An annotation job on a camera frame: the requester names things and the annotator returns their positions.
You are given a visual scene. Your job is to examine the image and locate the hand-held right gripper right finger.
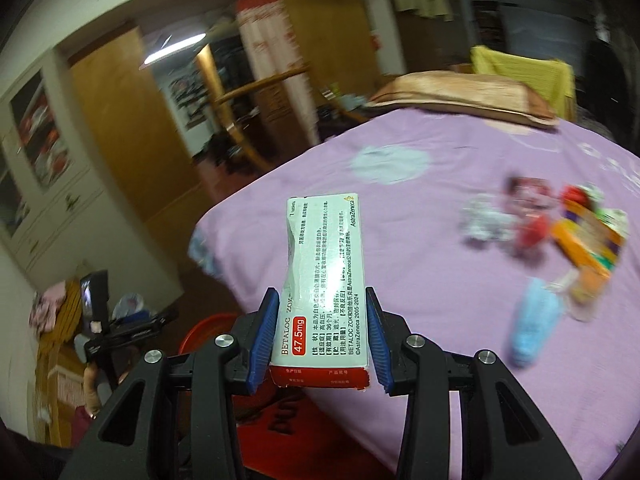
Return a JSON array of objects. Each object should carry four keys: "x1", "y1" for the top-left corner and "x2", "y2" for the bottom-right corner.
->
[{"x1": 365, "y1": 286, "x2": 583, "y2": 480}]

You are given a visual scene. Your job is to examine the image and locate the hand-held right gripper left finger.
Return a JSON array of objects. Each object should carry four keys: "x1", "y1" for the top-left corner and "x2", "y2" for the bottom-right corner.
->
[{"x1": 62, "y1": 287, "x2": 281, "y2": 480}]

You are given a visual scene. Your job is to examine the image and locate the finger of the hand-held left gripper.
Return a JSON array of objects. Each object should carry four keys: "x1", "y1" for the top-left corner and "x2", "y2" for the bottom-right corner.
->
[{"x1": 150, "y1": 306, "x2": 181, "y2": 333}]

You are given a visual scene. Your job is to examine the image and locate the red plastic basket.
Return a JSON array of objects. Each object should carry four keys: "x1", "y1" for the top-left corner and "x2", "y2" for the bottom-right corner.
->
[{"x1": 179, "y1": 311, "x2": 261, "y2": 361}]

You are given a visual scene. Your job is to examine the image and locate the white medicine box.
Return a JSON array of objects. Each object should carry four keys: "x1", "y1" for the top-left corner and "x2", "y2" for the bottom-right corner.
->
[{"x1": 269, "y1": 192, "x2": 373, "y2": 391}]

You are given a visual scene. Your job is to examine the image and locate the blue face mask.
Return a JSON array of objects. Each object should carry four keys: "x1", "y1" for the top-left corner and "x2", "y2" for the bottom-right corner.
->
[{"x1": 507, "y1": 277, "x2": 563, "y2": 366}]

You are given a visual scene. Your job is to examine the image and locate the white tissue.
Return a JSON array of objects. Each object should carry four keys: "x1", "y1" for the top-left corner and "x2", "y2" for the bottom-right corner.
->
[{"x1": 460, "y1": 195, "x2": 516, "y2": 246}]

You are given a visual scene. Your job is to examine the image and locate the person's left forearm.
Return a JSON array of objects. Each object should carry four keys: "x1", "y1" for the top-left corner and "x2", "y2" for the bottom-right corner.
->
[{"x1": 72, "y1": 405, "x2": 101, "y2": 448}]

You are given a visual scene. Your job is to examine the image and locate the person's left hand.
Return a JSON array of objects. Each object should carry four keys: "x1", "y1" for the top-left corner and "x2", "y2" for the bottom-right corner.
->
[{"x1": 81, "y1": 362, "x2": 101, "y2": 418}]

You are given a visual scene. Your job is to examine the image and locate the grey bin with plastic bag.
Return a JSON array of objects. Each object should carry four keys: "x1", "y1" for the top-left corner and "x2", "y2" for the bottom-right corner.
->
[{"x1": 112, "y1": 294, "x2": 151, "y2": 321}]

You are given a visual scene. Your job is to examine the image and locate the pink cloth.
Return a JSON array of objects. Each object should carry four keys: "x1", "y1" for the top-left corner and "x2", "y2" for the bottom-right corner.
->
[{"x1": 27, "y1": 280, "x2": 68, "y2": 333}]

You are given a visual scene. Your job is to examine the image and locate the wooden bed boards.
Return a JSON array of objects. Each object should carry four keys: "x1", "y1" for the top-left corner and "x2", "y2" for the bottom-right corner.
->
[{"x1": 35, "y1": 280, "x2": 116, "y2": 451}]

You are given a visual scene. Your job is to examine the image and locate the blue grey blanket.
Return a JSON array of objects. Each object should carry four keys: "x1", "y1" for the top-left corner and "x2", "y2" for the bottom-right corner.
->
[{"x1": 187, "y1": 225, "x2": 226, "y2": 281}]

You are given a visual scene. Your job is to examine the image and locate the pink bed sheet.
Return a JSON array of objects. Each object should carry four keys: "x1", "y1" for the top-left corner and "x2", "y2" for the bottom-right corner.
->
[{"x1": 187, "y1": 105, "x2": 640, "y2": 480}]

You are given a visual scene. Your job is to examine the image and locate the red floor mat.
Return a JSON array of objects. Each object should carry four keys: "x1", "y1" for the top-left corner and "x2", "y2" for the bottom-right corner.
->
[{"x1": 235, "y1": 400, "x2": 396, "y2": 480}]

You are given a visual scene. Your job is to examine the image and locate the white metal cabinet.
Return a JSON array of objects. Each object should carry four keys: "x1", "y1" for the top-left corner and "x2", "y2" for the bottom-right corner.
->
[{"x1": 0, "y1": 55, "x2": 183, "y2": 311}]

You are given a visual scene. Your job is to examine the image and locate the plain wooden door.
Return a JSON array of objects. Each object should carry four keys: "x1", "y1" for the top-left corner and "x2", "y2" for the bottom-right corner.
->
[{"x1": 67, "y1": 27, "x2": 211, "y2": 206}]

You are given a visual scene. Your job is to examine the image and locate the dark red packet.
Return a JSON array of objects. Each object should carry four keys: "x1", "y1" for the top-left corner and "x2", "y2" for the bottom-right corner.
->
[{"x1": 505, "y1": 177, "x2": 556, "y2": 211}]

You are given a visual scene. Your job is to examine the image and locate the red and white wrapper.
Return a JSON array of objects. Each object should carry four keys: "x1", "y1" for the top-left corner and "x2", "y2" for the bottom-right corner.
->
[{"x1": 560, "y1": 185, "x2": 606, "y2": 211}]

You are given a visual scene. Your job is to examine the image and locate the tan pillow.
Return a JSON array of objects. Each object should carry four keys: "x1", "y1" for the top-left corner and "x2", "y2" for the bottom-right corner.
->
[{"x1": 365, "y1": 72, "x2": 561, "y2": 131}]

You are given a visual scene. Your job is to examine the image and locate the ceiling light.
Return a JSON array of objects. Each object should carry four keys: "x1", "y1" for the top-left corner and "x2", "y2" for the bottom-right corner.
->
[{"x1": 140, "y1": 32, "x2": 208, "y2": 68}]

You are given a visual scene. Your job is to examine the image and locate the yellow towel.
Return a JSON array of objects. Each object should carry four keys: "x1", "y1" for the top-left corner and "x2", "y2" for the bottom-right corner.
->
[{"x1": 470, "y1": 45, "x2": 576, "y2": 121}]

